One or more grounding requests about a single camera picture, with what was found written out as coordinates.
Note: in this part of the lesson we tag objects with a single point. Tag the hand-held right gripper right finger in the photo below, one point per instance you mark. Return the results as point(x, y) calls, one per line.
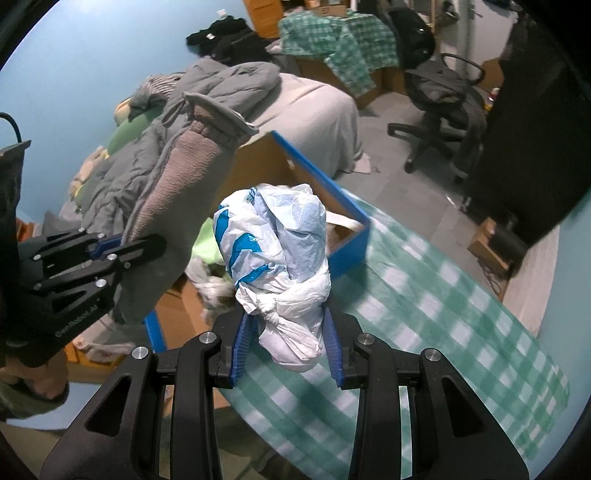
point(336, 355)

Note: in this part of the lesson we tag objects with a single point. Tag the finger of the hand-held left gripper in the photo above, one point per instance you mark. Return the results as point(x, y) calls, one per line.
point(138, 251)
point(99, 249)

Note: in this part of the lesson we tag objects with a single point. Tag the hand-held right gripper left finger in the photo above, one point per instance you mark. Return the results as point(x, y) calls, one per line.
point(240, 348)

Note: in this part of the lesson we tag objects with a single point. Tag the grey-brown towel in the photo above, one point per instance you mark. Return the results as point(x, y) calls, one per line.
point(184, 184)

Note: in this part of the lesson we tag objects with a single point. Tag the white and blue plastic bag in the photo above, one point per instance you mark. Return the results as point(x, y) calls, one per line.
point(277, 249)

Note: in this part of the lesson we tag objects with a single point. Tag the blue-rimmed cardboard box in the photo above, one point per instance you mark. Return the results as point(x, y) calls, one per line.
point(346, 217)

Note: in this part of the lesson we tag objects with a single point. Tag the person's left forearm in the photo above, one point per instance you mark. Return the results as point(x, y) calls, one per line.
point(18, 404)

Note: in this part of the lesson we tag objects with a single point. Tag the person's left hand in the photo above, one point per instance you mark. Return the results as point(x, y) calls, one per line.
point(48, 383)

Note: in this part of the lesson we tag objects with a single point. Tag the crumpled white patterned cloth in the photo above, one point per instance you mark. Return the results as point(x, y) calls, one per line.
point(217, 290)

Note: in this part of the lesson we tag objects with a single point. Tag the light green cloth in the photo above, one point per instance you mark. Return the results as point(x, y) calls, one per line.
point(205, 247)

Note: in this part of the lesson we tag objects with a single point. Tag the yellowish plush toy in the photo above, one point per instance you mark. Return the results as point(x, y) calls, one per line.
point(87, 173)

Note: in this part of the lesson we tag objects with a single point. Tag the green checkered tablecloth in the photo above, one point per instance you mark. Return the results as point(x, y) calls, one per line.
point(415, 323)

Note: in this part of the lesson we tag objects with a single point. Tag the grey quilt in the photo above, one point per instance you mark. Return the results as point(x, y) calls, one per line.
point(129, 161)

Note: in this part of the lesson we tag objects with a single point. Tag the green pillow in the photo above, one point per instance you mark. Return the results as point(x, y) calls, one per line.
point(127, 134)

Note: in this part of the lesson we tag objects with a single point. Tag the striped cloth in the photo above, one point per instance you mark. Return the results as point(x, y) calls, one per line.
point(159, 85)

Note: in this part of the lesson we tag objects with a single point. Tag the small cardboard box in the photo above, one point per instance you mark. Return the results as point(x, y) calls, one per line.
point(482, 249)

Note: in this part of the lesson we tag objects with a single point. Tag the black cylinder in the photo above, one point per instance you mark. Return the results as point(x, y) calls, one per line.
point(508, 242)

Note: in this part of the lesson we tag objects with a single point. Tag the bed with grey sheet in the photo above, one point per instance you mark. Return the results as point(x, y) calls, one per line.
point(314, 120)

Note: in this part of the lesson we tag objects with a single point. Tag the pile of black clothes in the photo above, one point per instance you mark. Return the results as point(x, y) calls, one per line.
point(226, 39)

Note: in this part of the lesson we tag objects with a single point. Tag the large cardboard box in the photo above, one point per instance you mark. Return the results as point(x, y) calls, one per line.
point(318, 69)

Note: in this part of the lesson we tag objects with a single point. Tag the wooden wardrobe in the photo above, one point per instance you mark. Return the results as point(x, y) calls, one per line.
point(265, 16)

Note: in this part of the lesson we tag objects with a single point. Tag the black office chair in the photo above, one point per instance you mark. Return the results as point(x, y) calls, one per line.
point(438, 87)

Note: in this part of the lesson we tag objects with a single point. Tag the black hanging coat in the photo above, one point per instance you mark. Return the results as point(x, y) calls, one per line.
point(531, 138)

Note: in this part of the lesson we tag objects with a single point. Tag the green checkered cloth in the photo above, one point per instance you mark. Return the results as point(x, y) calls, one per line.
point(341, 41)

